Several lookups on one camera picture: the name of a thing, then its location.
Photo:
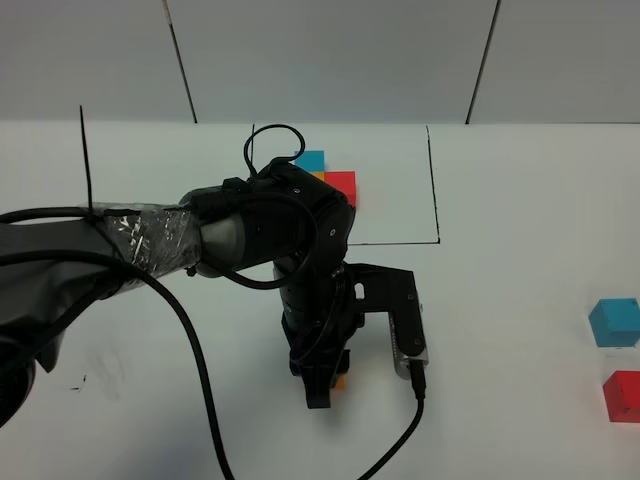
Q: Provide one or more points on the black zip tie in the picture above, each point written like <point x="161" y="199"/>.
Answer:
<point x="86" y="162"/>

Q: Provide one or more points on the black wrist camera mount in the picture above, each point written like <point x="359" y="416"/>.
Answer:
<point x="379" y="289"/>

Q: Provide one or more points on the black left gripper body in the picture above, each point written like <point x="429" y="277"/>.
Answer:
<point x="319" y="317"/>

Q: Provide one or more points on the red template block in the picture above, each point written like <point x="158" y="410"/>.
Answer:
<point x="345" y="182"/>

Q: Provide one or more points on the blue template block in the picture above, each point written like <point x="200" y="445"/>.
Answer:
<point x="312" y="161"/>

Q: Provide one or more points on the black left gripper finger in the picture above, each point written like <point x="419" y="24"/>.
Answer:
<point x="321" y="374"/>

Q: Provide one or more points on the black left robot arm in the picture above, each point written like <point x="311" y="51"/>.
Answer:
<point x="281" y="229"/>

